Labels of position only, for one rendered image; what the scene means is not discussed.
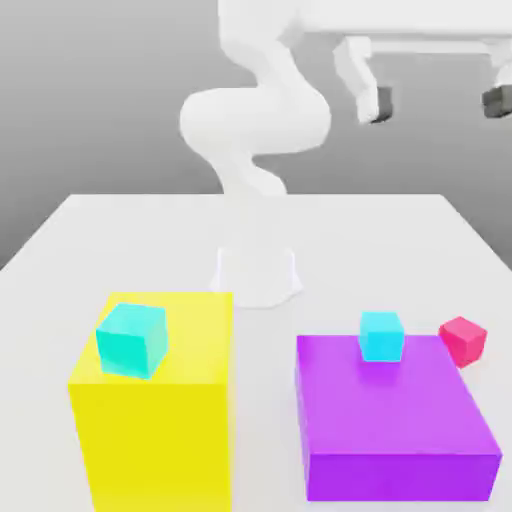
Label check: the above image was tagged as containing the small red cube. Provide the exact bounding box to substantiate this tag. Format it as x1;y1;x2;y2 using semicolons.
438;315;489;370

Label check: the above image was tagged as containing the large yellow box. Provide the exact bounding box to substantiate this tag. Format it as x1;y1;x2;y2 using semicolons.
66;291;235;512

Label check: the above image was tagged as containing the small cyan cube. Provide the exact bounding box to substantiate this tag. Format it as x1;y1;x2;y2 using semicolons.
358;310;406;364

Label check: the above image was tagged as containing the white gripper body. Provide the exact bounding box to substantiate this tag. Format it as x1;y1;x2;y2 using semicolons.
297;0;512;56

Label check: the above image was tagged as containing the large purple box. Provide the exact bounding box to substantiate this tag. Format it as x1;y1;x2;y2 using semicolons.
294;333;504;503

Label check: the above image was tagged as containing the small turquoise cube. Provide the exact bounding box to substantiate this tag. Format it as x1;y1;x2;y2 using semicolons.
94;302;171;381

